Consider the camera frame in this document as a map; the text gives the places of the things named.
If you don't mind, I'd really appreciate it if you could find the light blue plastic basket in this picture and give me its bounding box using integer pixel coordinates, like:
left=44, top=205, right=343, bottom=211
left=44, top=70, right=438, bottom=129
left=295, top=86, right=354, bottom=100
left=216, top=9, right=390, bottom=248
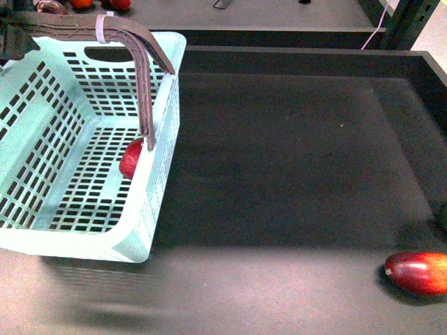
left=1, top=12, right=186, bottom=263

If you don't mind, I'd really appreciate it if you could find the red yellow apple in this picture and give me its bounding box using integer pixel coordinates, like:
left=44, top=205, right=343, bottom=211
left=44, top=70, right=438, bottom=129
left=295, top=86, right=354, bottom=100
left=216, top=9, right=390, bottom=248
left=119, top=137, right=144, bottom=180

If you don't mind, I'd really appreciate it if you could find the red mango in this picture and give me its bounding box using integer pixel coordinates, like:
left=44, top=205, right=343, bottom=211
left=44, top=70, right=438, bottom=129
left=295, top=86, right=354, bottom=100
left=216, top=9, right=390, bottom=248
left=384, top=252, right=446, bottom=297

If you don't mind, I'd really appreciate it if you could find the orange red apple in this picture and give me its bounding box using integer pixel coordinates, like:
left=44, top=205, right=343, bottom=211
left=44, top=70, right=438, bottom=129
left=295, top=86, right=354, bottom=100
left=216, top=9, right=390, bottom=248
left=68, top=0, right=93, bottom=10

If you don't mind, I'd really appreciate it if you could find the dark metal rack post right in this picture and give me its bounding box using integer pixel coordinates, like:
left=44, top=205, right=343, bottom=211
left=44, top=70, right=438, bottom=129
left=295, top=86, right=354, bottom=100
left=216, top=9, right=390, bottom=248
left=381, top=0, right=441, bottom=50

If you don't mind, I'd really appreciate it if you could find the red apple front right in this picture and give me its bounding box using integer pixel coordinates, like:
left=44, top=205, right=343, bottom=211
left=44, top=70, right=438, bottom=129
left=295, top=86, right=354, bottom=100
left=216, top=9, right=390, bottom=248
left=101, top=0, right=131, bottom=11

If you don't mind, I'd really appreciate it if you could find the pink cable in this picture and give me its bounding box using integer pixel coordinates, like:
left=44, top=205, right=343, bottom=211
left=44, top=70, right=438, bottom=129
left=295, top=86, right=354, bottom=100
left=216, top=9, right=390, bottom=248
left=360, top=0, right=390, bottom=50

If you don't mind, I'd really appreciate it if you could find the white zip tie right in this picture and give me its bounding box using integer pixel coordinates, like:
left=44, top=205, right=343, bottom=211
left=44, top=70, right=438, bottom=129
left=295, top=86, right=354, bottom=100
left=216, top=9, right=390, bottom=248
left=95, top=10, right=115, bottom=45

